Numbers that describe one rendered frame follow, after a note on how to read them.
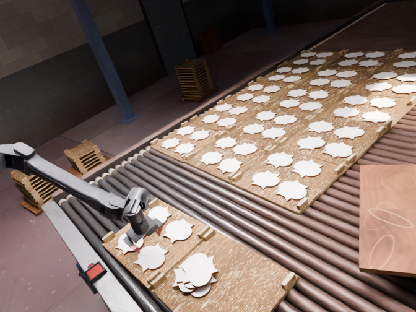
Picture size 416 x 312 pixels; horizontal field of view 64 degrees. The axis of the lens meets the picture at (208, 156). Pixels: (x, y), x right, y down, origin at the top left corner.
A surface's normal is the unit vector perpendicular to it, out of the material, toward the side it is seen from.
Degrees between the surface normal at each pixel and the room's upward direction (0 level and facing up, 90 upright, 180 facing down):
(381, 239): 0
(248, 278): 0
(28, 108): 90
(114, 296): 0
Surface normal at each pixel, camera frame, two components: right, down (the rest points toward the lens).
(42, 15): 0.70, 0.18
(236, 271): -0.28, -0.83
